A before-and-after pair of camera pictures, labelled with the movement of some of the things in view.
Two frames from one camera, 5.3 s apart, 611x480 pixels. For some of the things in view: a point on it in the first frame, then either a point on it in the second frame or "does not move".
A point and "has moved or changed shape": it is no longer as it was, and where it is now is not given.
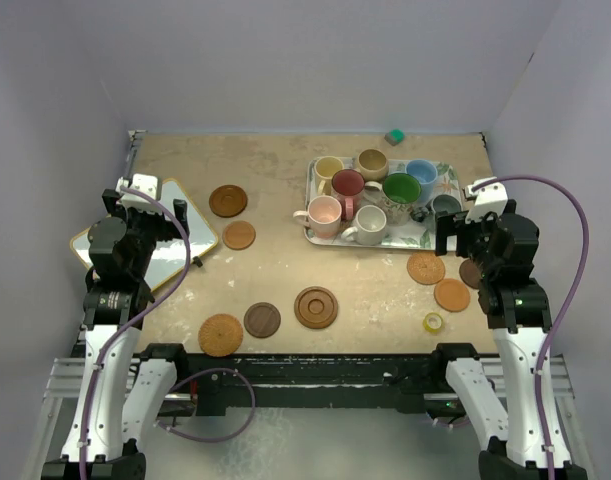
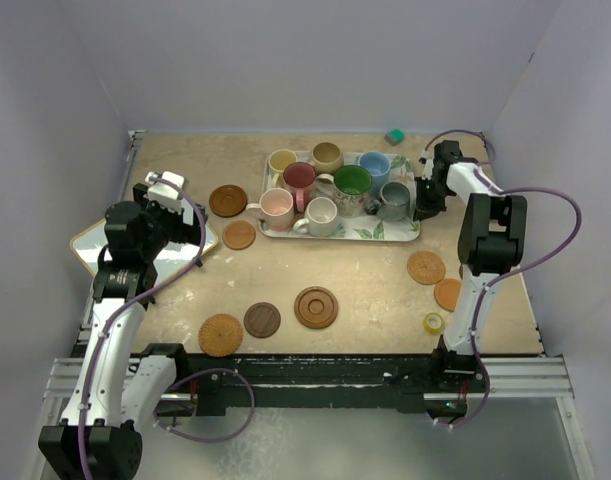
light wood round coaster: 239,235 does not move
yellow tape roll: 433,322 does not move
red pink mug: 348,186 -> 299,179
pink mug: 323,215 -> 276,206
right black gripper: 454,223 -> 424,209
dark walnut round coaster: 262,320 does not move
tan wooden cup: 373,164 -> 327,158
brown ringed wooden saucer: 227,200 does not move
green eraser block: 394,136 does not move
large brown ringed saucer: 316,307 does not move
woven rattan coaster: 220,335 does not move
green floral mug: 396,195 -> 350,185
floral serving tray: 378,202 has moved or changed shape
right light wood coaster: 452,295 does not move
